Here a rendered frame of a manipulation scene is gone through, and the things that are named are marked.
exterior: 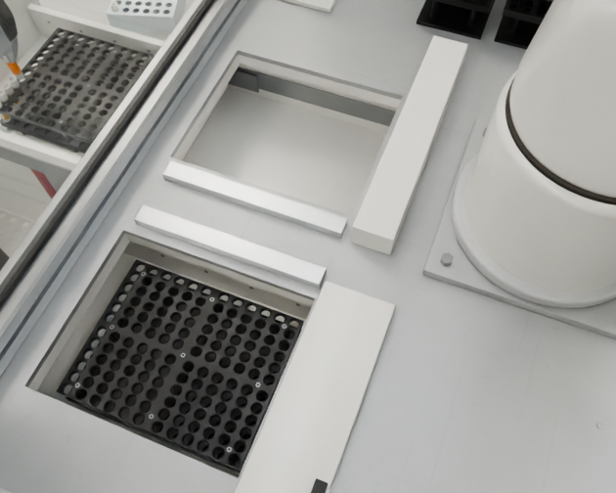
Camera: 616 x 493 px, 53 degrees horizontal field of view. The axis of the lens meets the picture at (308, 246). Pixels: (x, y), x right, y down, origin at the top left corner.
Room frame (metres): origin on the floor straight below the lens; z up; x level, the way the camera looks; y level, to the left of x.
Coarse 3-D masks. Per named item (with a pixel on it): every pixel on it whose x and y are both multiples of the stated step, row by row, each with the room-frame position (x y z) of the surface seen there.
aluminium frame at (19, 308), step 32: (224, 0) 0.71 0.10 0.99; (192, 32) 0.65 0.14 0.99; (224, 32) 0.69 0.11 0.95; (192, 64) 0.61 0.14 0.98; (160, 96) 0.54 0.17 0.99; (128, 128) 0.49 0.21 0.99; (160, 128) 0.52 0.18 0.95; (96, 160) 0.44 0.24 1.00; (128, 160) 0.46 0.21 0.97; (96, 192) 0.40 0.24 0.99; (64, 224) 0.36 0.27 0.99; (96, 224) 0.38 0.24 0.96; (32, 256) 0.32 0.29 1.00; (64, 256) 0.33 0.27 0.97; (32, 288) 0.28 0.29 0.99; (0, 320) 0.25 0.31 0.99; (32, 320) 0.26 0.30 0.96; (0, 352) 0.22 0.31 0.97
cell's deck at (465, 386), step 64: (256, 0) 0.77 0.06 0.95; (384, 0) 0.75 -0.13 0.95; (256, 64) 0.65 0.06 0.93; (320, 64) 0.63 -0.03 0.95; (384, 64) 0.63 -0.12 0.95; (512, 64) 0.62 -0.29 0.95; (192, 128) 0.53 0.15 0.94; (448, 128) 0.51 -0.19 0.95; (128, 192) 0.43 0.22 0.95; (192, 192) 0.43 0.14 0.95; (448, 192) 0.41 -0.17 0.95; (192, 256) 0.34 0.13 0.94; (320, 256) 0.33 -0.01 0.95; (384, 256) 0.33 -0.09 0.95; (64, 320) 0.26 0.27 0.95; (448, 320) 0.25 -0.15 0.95; (512, 320) 0.24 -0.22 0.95; (0, 384) 0.20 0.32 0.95; (384, 384) 0.18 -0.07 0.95; (448, 384) 0.18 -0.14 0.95; (512, 384) 0.17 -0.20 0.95; (576, 384) 0.17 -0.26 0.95; (0, 448) 0.13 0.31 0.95; (64, 448) 0.13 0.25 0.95; (128, 448) 0.13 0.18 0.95; (384, 448) 0.12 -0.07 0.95; (448, 448) 0.11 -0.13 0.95; (512, 448) 0.11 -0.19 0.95; (576, 448) 0.11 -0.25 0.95
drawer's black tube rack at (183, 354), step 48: (144, 288) 0.32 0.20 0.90; (144, 336) 0.26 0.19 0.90; (192, 336) 0.26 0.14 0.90; (240, 336) 0.25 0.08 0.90; (288, 336) 0.26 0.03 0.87; (96, 384) 0.21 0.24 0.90; (144, 384) 0.20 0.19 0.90; (192, 384) 0.20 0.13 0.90; (240, 384) 0.20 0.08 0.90; (144, 432) 0.16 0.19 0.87; (192, 432) 0.15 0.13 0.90; (240, 432) 0.15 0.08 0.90
